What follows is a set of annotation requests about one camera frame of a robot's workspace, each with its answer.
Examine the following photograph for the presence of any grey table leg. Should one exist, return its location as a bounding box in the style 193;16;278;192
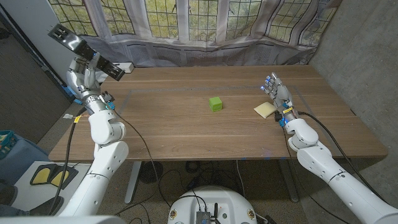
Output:
278;159;300;203

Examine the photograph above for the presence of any white partition panel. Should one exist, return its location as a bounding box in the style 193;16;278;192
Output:
0;0;97;99

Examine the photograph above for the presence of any white table leg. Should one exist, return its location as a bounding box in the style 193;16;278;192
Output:
124;161;142;205

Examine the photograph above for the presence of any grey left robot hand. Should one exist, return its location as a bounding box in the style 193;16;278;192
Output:
66;52;102;101

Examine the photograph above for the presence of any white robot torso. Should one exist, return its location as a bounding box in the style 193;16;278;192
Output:
167;185;257;224

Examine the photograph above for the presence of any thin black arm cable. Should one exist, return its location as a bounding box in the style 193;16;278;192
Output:
281;126;345;224
113;108;162;215

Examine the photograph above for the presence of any white floor cable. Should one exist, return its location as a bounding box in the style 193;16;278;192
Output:
235;160;246;197

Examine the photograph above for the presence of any black floor cable bundle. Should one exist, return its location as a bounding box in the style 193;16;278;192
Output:
158;160;246;200

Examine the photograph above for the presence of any grey electronics box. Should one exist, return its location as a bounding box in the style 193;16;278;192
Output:
195;210;212;224

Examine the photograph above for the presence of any teal plastic crate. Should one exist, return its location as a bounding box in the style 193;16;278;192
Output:
0;129;18;159

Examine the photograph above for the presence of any white floor platform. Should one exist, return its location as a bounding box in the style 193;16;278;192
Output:
12;161;94;216

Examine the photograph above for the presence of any round black fan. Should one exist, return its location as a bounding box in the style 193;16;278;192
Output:
139;161;164;184

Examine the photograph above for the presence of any green block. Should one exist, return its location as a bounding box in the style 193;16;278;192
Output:
208;96;223;113

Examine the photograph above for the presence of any blue grey storage bin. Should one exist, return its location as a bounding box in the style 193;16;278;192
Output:
0;133;50;186

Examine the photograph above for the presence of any white power strip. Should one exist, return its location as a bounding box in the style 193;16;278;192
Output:
113;62;135;74

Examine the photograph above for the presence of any black yellow foot pedal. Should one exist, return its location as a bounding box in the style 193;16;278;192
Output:
49;167;79;190
30;164;58;186

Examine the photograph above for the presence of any pale yellow sponge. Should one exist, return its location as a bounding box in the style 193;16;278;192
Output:
253;101;277;119

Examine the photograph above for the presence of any black half-moon tambourine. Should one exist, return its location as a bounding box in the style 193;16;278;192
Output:
47;23;126;82

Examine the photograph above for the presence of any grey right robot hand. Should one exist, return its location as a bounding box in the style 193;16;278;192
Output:
260;72;299;123

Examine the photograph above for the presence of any printed window backdrop cloth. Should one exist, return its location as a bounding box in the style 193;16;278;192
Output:
48;0;343;83

